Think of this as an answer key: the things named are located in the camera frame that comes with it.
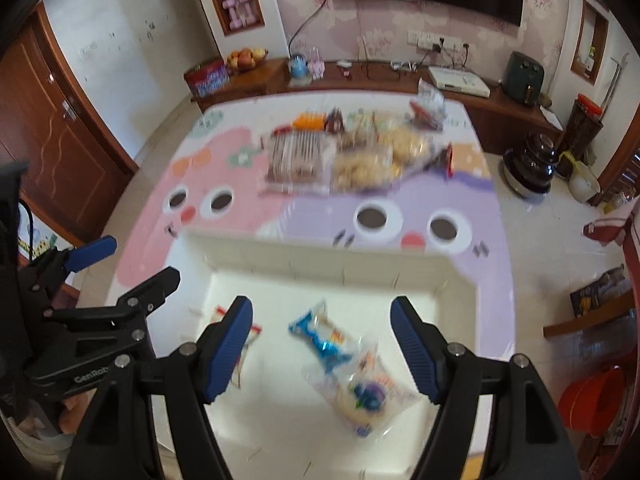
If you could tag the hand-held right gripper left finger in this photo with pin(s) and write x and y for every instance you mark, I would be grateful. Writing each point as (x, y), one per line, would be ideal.
(230, 350)

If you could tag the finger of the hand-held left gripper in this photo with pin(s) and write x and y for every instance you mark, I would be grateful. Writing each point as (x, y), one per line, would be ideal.
(155, 287)
(92, 252)

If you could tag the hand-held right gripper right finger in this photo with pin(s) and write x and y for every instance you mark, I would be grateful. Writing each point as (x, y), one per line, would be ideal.
(415, 350)

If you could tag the small red white snack packet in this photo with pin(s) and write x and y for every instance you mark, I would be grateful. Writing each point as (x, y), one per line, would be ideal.
(254, 334)

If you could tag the clear blue print snack packet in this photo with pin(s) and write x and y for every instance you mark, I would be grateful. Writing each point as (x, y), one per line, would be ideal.
(365, 395)

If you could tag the blue white snack packet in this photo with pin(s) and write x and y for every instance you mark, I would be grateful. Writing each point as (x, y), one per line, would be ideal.
(320, 342)

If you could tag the white plastic tray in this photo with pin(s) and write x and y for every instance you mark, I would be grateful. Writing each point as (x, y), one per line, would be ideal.
(320, 280)

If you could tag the yellow cookie bag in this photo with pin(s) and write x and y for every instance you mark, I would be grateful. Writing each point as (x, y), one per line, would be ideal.
(360, 170)

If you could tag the brown wafer packet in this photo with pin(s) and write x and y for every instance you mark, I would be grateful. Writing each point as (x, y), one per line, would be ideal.
(295, 157)

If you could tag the pale round cookie bag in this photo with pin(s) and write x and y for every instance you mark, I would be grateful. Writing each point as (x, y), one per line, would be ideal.
(407, 142)

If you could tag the brown cookie packet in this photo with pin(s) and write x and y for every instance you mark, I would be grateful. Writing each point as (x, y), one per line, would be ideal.
(357, 139)

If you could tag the orange white snack packet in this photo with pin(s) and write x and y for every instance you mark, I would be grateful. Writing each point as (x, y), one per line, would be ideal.
(309, 122)

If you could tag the clear red label snack bag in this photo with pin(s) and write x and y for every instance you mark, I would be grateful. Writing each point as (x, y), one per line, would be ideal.
(427, 105)

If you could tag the wooden door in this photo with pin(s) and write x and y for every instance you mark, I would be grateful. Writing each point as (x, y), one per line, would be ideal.
(60, 135)

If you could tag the red plastic bucket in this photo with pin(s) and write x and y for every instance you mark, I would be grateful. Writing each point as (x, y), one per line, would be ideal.
(590, 400)

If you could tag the book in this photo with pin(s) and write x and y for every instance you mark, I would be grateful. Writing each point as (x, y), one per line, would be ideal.
(597, 295)

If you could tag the red tin box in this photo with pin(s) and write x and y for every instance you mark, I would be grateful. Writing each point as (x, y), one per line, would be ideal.
(207, 79)

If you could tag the dark ceramic jar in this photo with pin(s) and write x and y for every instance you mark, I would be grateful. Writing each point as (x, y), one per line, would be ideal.
(532, 160)

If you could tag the red white chair cover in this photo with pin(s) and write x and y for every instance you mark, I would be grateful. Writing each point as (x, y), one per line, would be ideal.
(607, 227)

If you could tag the green snack packet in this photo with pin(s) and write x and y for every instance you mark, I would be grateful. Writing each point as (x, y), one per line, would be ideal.
(362, 121)

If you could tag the white plastic bucket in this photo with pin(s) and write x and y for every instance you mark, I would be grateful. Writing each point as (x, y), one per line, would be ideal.
(582, 185)

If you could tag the dark red snack packet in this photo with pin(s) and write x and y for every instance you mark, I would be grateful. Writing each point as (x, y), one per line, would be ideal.
(335, 120)

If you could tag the fruit bowl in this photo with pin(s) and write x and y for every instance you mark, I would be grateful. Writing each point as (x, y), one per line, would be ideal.
(245, 59)

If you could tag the wooden television cabinet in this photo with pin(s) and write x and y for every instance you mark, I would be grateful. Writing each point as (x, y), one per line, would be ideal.
(500, 110)

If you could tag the white paper sheet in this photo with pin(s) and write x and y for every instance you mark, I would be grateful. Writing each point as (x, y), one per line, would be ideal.
(550, 117)

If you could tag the pink cup set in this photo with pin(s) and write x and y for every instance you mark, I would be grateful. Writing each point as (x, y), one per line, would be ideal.
(317, 70)

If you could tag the white set-top box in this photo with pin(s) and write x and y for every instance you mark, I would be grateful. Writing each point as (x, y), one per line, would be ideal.
(457, 80)

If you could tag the tall brown basket red lid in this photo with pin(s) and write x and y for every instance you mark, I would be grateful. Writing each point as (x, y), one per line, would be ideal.
(582, 130)

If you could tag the pink dumbbell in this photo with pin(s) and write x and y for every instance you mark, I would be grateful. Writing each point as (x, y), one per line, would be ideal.
(231, 12)
(246, 9)

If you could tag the dark green air fryer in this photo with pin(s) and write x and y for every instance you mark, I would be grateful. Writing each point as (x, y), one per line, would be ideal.
(522, 77)

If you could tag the white wall shelf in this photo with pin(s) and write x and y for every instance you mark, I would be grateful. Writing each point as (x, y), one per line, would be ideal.
(272, 25)

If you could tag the white wall socket strip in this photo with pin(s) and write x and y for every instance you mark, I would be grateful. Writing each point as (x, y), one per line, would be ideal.
(425, 37)

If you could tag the wooden framed wall niche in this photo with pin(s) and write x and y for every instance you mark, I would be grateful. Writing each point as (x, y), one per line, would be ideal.
(576, 45)

